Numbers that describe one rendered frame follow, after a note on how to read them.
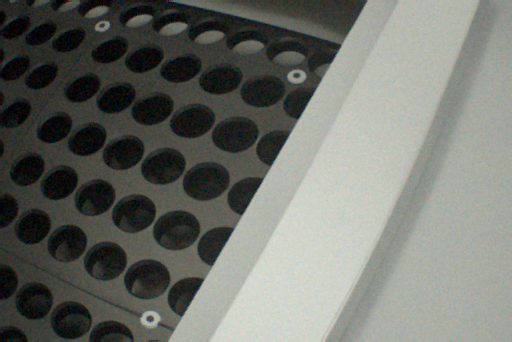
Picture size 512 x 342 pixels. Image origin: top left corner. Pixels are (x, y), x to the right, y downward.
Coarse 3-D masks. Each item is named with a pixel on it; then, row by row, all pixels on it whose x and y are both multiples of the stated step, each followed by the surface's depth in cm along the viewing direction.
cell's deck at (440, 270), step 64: (384, 0) 28; (320, 128) 25; (448, 128) 25; (256, 192) 24; (448, 192) 24; (256, 256) 23; (384, 256) 23; (448, 256) 23; (192, 320) 22; (384, 320) 22; (448, 320) 22
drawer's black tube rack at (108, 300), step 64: (0, 64) 34; (64, 64) 34; (128, 64) 34; (192, 64) 34; (0, 128) 33; (64, 128) 37; (128, 128) 32; (192, 128) 36; (256, 128) 31; (0, 192) 31; (64, 192) 35; (128, 192) 30; (192, 192) 34; (0, 256) 29; (64, 256) 33; (128, 256) 29; (192, 256) 29; (0, 320) 28; (64, 320) 31; (128, 320) 28
